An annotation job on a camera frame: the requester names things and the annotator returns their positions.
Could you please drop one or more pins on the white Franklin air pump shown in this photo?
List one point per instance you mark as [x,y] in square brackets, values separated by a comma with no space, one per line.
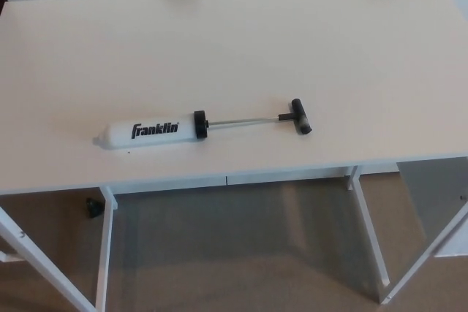
[117,136]

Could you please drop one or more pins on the small black floor object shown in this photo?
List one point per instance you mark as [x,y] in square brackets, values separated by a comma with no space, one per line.
[94,208]

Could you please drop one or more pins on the white desk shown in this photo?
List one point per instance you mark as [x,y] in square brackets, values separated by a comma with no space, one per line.
[234,52]

